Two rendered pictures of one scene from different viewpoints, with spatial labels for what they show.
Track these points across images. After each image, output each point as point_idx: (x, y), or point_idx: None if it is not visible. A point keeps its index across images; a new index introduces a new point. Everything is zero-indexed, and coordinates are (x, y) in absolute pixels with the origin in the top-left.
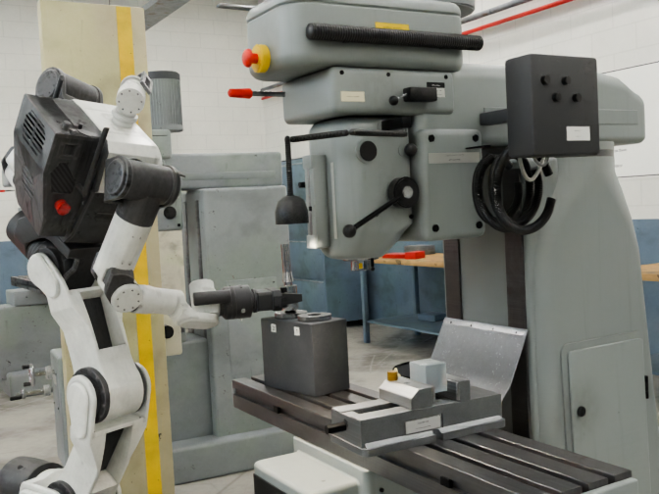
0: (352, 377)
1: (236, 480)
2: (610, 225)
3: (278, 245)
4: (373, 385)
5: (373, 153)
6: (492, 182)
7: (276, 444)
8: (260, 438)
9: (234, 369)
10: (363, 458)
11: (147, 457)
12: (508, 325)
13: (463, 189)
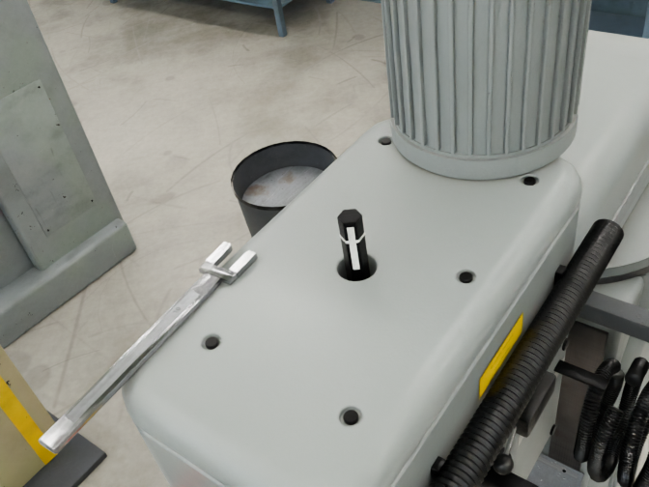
0: (126, 76)
1: (83, 307)
2: None
3: (28, 39)
4: (155, 88)
5: None
6: (643, 486)
7: (106, 250)
8: (89, 254)
9: (32, 200)
10: None
11: (4, 408)
12: (549, 456)
13: (545, 417)
